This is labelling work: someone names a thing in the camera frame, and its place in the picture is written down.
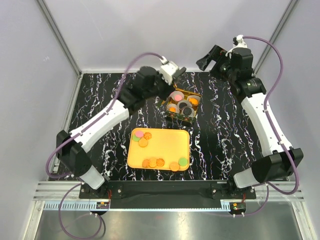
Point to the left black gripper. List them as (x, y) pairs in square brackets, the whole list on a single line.
[(169, 88)]

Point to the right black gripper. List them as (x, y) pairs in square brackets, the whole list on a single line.
[(217, 54)]

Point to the pink sandwich cookie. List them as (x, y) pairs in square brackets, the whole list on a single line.
[(139, 134), (177, 97)]

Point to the orange fish cookie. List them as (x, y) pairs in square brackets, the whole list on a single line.
[(173, 109), (193, 101)]

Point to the black sandwich cookie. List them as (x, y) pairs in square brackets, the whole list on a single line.
[(187, 111), (183, 104)]

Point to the green gold cookie tin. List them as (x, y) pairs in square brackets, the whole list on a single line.
[(180, 119)]

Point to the orange fish cookie top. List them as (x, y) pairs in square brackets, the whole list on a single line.
[(193, 101)]

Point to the black sandwich cookie bottom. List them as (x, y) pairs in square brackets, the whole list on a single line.
[(187, 111)]

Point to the gold tin lid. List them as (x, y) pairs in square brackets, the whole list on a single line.
[(161, 102)]

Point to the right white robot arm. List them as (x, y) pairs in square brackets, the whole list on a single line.
[(278, 165)]

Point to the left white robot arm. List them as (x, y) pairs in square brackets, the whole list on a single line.
[(72, 147)]

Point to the white paper cup back left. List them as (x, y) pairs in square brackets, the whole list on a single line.
[(177, 92)]

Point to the white paper cup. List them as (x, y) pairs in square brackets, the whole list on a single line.
[(173, 105), (177, 92), (186, 101), (191, 116), (194, 96)]

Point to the white paper cup front left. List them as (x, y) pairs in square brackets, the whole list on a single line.
[(173, 105)]

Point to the white paper cup centre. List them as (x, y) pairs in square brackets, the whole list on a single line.
[(186, 101)]

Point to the white paper cup back right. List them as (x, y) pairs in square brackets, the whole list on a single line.
[(194, 96)]

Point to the white paper cup front right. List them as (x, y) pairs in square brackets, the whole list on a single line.
[(191, 116)]

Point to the orange swirl cookie top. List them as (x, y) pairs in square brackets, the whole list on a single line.
[(147, 135)]

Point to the orange swirl cookie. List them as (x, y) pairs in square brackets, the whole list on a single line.
[(160, 162), (147, 135)]

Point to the green sandwich cookie top left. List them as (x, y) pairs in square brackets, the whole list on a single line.
[(135, 138)]

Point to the green sandwich cookie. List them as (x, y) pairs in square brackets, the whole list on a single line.
[(183, 161), (135, 138)]

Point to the round tan biscuit top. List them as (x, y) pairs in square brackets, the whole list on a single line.
[(143, 142)]

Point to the round tan biscuit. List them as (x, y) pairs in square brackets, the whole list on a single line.
[(174, 166), (143, 142), (152, 163)]

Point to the yellow serving tray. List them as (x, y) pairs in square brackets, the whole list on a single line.
[(167, 144)]

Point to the orange shell cookie bottom left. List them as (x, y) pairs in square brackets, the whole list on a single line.
[(145, 163)]

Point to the orange swirl cookie bottom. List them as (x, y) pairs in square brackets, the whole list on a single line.
[(160, 162)]

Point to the green sandwich cookie bottom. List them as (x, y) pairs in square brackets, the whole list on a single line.
[(183, 161)]

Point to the round tan biscuit bottom right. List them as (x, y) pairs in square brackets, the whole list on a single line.
[(174, 166)]

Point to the right aluminium frame post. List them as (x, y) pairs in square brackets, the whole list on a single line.
[(277, 32)]

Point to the aluminium frame post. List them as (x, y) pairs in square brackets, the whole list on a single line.
[(58, 35), (277, 32)]

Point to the left aluminium frame post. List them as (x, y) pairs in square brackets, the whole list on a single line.
[(58, 35)]

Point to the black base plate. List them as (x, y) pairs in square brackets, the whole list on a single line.
[(186, 192)]

